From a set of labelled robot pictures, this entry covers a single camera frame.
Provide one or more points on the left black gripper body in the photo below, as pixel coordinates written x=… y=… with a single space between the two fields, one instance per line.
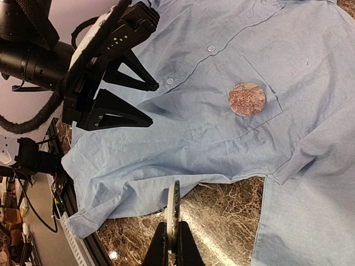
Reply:
x=85 y=102

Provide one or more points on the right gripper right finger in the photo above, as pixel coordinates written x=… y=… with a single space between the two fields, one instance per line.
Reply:
x=187 y=252

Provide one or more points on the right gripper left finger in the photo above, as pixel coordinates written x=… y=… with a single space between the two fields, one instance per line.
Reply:
x=157 y=254

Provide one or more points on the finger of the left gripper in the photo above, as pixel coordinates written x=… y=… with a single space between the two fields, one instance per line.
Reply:
x=109 y=111
x=128 y=71

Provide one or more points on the round floral brooch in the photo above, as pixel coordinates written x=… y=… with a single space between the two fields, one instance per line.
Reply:
x=172 y=219

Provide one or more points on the round iridescent brooch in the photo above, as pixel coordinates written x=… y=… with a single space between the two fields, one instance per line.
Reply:
x=247 y=99

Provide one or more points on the light blue shirt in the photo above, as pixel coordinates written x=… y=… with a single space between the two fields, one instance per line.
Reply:
x=301 y=54

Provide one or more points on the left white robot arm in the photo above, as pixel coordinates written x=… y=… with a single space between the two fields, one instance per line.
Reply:
x=32 y=52

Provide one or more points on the white slotted cable duct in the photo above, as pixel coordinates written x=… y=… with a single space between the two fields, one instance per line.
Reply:
x=77 y=245

